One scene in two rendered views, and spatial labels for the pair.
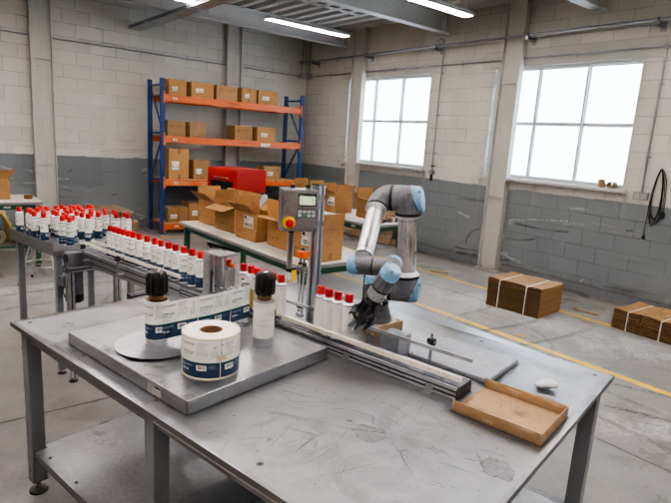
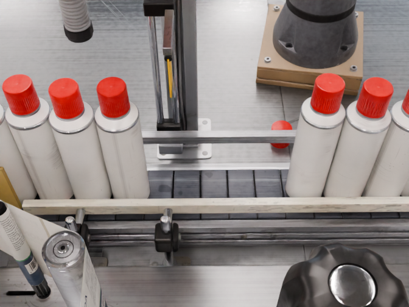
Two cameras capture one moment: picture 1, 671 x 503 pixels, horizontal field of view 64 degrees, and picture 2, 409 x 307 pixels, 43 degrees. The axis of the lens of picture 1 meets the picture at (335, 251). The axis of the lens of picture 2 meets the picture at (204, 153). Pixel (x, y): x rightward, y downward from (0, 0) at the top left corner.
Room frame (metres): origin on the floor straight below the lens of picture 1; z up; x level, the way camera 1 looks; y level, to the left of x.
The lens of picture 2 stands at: (2.00, 0.43, 1.47)
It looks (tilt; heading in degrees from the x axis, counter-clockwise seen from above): 50 degrees down; 321
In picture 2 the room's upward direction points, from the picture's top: straight up
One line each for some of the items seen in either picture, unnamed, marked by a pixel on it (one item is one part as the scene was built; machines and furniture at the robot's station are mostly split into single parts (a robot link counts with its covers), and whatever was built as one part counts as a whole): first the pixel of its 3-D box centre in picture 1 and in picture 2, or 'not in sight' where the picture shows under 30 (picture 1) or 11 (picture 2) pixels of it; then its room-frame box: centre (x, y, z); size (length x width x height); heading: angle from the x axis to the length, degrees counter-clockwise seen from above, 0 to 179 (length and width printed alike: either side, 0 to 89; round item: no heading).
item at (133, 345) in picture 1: (157, 343); not in sight; (1.96, 0.66, 0.89); 0.31 x 0.31 x 0.01
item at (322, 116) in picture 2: (320, 308); (315, 142); (2.24, 0.05, 0.98); 0.05 x 0.05 x 0.20
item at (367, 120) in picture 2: (328, 311); (357, 147); (2.20, 0.02, 0.98); 0.05 x 0.05 x 0.20
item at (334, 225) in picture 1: (317, 234); not in sight; (4.22, 0.15, 0.97); 0.51 x 0.39 x 0.37; 135
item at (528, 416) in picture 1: (510, 408); not in sight; (1.69, -0.62, 0.85); 0.30 x 0.26 x 0.04; 51
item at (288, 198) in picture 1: (298, 209); not in sight; (2.45, 0.18, 1.38); 0.17 x 0.10 x 0.19; 106
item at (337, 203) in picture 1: (335, 197); not in sight; (7.15, 0.06, 0.97); 0.42 x 0.39 x 0.37; 127
